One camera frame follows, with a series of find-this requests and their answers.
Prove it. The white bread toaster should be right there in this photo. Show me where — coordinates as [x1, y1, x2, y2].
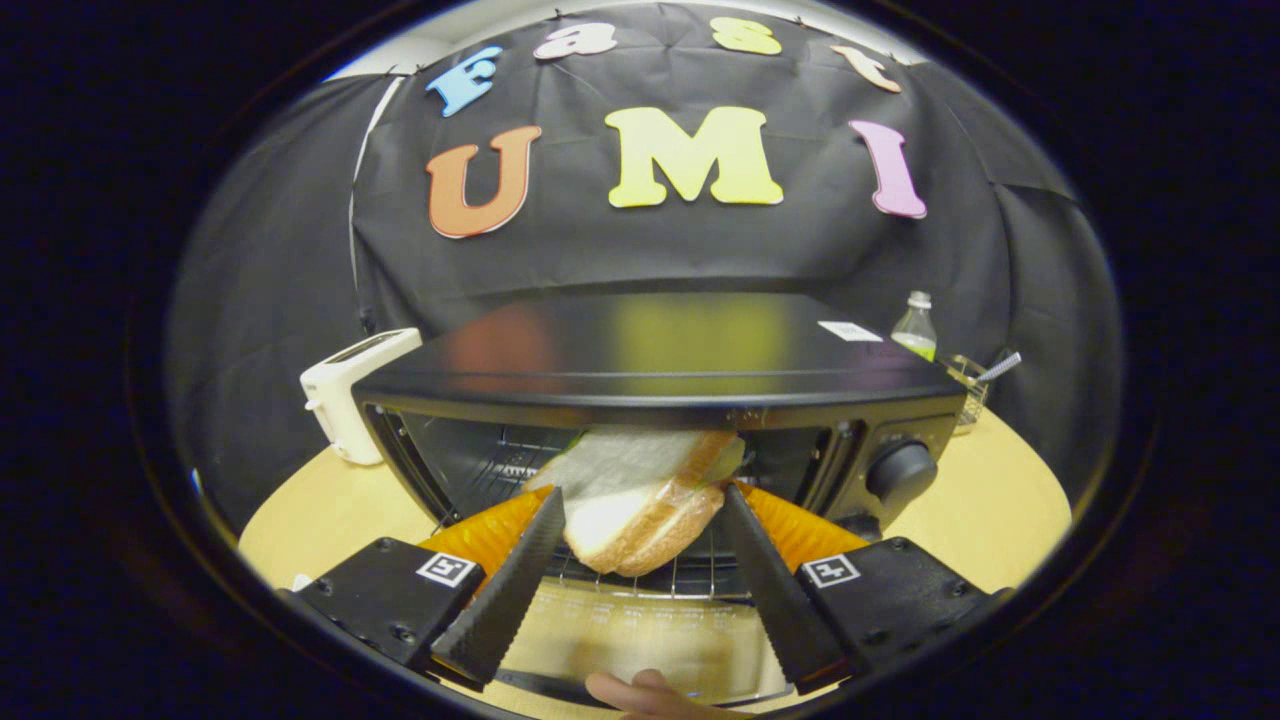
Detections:
[300, 328, 424, 467]

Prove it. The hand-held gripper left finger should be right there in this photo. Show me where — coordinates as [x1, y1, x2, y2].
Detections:
[285, 487, 567, 691]

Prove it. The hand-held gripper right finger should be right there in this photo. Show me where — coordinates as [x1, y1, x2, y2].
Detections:
[720, 483, 1006, 694]

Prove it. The metal wire basket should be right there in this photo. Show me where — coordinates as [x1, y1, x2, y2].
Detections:
[940, 353, 991, 437]

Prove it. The black toaster oven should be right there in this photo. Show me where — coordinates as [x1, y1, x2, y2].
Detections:
[350, 292, 969, 706]

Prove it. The sandwich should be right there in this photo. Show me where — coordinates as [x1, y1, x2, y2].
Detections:
[522, 428, 746, 578]

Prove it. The clear bottle with green liquid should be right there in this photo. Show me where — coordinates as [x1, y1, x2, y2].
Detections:
[890, 290, 939, 363]

